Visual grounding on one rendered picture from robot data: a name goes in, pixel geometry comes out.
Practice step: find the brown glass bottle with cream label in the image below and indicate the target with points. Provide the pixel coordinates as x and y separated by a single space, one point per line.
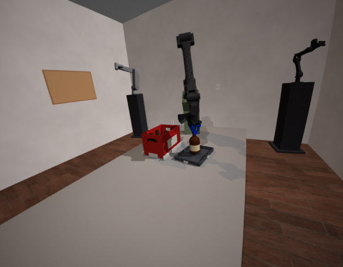
194 144

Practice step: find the red crate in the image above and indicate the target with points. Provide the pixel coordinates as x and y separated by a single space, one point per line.
164 143

